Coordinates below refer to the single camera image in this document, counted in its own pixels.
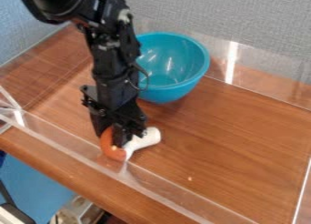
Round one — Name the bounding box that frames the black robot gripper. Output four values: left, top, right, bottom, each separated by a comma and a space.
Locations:
80, 72, 145, 148

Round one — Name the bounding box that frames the brown and white toy mushroom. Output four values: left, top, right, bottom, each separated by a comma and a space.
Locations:
100, 127, 161, 162

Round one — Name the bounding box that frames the blue plastic bowl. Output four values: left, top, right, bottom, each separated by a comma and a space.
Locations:
137, 32, 209, 104

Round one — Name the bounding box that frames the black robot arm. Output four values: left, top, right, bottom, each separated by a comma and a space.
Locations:
21, 0, 145, 148

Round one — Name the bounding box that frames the white box under table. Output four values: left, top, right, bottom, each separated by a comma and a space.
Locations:
52, 196, 104, 224

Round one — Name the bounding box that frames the clear acrylic left barrier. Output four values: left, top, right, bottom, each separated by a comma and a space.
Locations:
0, 23, 68, 66

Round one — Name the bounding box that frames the clear acrylic barrier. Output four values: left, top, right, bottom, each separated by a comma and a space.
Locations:
191, 33, 311, 111
0, 110, 257, 224
0, 23, 68, 66

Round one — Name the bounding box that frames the clear acrylic front barrier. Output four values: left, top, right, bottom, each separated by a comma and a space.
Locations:
0, 110, 257, 224

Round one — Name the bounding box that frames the clear acrylic back barrier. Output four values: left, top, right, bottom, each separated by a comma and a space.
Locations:
191, 33, 311, 111

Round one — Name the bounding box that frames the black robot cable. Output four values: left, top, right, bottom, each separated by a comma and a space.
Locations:
125, 62, 151, 92

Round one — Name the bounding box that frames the clear acrylic left bracket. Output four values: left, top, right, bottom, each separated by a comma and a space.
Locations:
0, 86, 25, 135

